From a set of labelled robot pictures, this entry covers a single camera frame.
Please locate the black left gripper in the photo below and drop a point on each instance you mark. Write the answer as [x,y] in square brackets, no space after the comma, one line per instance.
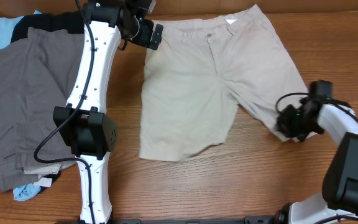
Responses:
[143,38]

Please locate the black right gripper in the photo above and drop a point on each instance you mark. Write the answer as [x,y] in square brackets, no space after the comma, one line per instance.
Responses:
[281,121]

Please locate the beige cotton shorts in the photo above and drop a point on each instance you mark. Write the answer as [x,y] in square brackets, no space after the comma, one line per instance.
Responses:
[202,72]

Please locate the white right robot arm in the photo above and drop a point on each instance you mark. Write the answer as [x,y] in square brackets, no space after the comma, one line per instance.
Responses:
[320,113]

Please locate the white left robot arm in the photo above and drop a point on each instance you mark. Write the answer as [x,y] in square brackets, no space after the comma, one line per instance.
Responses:
[83,122]

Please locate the black folded garment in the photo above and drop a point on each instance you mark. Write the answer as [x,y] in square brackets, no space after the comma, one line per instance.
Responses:
[52,149]

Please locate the grey folded shorts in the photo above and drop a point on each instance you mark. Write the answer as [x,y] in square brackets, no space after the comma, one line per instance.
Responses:
[37,73]

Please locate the light blue garment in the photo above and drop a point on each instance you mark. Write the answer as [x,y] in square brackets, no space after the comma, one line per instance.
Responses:
[7,25]

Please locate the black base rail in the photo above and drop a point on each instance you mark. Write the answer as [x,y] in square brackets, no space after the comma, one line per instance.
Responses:
[197,221]

